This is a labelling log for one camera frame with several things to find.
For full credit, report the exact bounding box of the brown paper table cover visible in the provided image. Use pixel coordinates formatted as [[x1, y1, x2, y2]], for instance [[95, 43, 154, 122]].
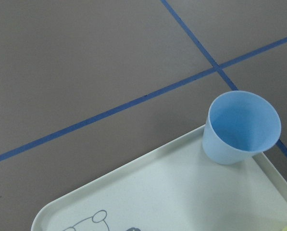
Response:
[[0, 0, 287, 231]]

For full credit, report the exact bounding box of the cream plastic tray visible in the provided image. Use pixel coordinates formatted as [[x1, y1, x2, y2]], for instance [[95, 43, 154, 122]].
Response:
[[31, 127, 287, 231]]

